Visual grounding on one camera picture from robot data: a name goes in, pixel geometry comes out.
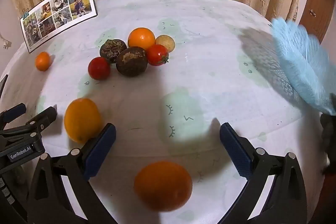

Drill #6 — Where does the small orange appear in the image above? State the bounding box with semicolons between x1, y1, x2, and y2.
35;51;51;72

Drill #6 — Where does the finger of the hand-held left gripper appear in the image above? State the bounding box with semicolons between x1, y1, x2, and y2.
0;103;27;126
26;106;58;136

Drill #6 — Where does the round brown fruit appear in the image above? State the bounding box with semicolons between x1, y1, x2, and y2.
155;34;175;53

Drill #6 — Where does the white power plug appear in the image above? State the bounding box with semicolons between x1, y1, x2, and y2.
0;31;12;50

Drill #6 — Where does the photo collage poster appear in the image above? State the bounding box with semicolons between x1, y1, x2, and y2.
20;0;98;54

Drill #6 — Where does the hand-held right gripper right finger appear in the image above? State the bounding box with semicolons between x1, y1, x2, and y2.
220;122;307;224

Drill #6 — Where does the blue lattice fruit basket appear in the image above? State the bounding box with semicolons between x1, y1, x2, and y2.
270;17;336;115

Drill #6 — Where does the red tomato with stem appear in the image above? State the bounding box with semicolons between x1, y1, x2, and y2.
146;44;170;66

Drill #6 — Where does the dark object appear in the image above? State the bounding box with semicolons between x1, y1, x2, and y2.
320;93;336;174

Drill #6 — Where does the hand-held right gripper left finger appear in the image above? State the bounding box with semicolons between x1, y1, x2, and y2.
26;123;117;224

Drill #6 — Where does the dark passion fruit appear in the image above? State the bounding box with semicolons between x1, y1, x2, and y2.
99;39;128;64
116;47;149;77

